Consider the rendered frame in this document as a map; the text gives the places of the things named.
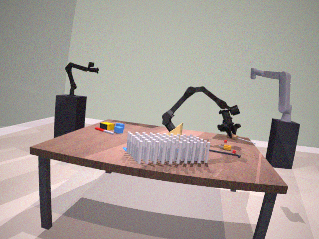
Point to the yellow square block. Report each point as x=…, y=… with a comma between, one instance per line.
x=107, y=126

